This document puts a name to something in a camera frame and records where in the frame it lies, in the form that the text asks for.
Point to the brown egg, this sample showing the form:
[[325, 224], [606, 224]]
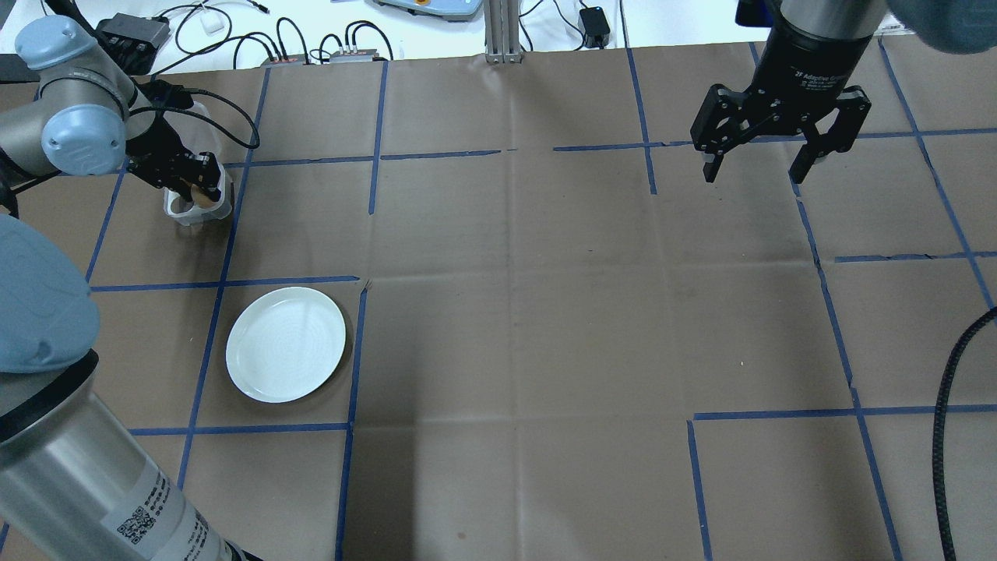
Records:
[[204, 199]]

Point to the clear plastic egg box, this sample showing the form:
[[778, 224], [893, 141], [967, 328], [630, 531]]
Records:
[[175, 218]]

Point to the white round plate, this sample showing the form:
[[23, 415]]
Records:
[[286, 343]]

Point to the black electronics box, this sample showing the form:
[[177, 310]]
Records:
[[132, 31]]

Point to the small black usb hub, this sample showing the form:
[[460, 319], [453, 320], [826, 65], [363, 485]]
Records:
[[358, 55], [284, 59]]

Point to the small white adapter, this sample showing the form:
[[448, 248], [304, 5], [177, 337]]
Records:
[[210, 25]]

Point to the black power adapter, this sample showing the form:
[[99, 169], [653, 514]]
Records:
[[594, 25]]

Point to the grey blue teach pendant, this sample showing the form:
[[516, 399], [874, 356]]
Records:
[[428, 6]]

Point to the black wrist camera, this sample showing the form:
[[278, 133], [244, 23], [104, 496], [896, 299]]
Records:
[[167, 95], [752, 12]]

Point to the aluminium extrusion post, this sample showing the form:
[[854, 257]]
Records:
[[502, 31]]

